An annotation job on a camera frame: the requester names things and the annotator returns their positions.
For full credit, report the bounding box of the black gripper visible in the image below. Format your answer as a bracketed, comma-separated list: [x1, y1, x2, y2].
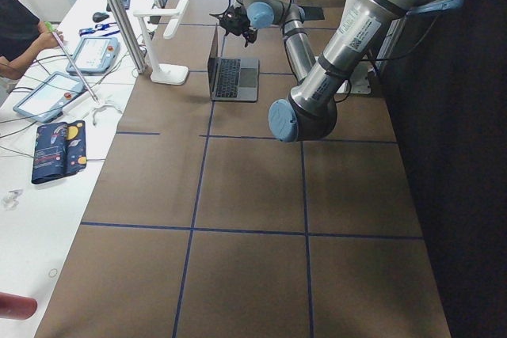
[236, 21, 257, 47]

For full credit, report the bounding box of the grey laptop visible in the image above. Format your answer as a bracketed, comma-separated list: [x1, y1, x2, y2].
[208, 26, 260, 102]

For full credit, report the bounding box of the person's forearm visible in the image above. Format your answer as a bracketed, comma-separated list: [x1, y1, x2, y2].
[1, 39, 44, 80]

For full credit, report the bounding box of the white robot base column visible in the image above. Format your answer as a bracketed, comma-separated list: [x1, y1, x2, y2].
[336, 0, 373, 95]

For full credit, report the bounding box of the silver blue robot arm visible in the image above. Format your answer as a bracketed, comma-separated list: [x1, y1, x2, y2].
[235, 0, 463, 142]

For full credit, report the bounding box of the black mouse pad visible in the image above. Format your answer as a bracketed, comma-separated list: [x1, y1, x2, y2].
[299, 6, 326, 21]

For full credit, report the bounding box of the white desk lamp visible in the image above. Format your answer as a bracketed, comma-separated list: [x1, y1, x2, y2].
[133, 0, 190, 85]

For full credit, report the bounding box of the black computer mouse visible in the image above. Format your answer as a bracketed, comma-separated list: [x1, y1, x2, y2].
[92, 12, 109, 23]

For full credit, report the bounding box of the person's hand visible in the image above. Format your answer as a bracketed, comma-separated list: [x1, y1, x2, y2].
[36, 31, 64, 50]

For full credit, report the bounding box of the upper teach pendant tablet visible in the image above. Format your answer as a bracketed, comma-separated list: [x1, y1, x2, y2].
[71, 36, 120, 76]

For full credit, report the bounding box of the teach pendant tablet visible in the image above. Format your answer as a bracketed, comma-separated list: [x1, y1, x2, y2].
[13, 72, 85, 123]
[71, 36, 120, 76]

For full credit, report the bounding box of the white grabber claw stick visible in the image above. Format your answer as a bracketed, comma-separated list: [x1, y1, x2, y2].
[44, 21, 123, 126]

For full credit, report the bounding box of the lower teach pendant tablet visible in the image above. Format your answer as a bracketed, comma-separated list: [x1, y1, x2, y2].
[13, 72, 85, 123]

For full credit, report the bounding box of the dark blue space pencil case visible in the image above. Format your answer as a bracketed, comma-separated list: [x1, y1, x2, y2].
[31, 120, 87, 184]

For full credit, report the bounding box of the red cylinder bottle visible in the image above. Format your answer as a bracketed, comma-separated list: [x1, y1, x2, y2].
[0, 292, 38, 320]

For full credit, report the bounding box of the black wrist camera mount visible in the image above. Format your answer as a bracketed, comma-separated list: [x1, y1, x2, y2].
[217, 6, 249, 36]

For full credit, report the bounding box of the blue lanyard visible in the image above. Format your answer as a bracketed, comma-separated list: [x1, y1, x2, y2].
[79, 23, 121, 37]

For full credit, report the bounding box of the aluminium frame post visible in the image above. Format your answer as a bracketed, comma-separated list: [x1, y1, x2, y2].
[107, 0, 147, 74]

